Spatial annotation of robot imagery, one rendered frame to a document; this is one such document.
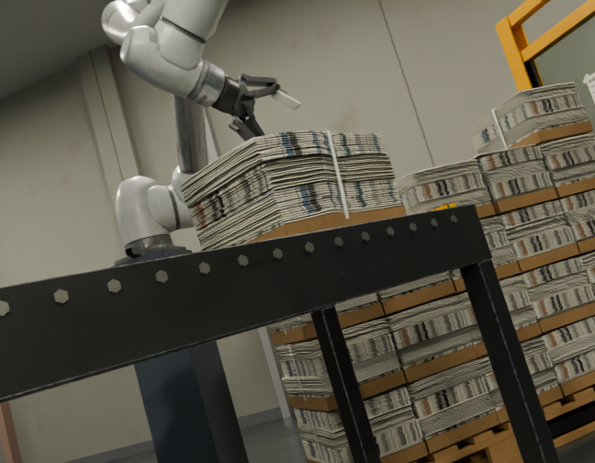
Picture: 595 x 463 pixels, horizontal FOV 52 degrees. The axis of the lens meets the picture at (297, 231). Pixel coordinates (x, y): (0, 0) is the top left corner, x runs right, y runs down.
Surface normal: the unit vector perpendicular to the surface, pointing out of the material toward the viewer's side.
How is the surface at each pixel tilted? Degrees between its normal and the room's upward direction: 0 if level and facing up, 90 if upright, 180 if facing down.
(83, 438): 90
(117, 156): 90
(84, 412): 90
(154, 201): 87
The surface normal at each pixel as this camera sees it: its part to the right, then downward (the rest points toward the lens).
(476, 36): -0.29, -0.05
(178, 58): 0.43, 0.35
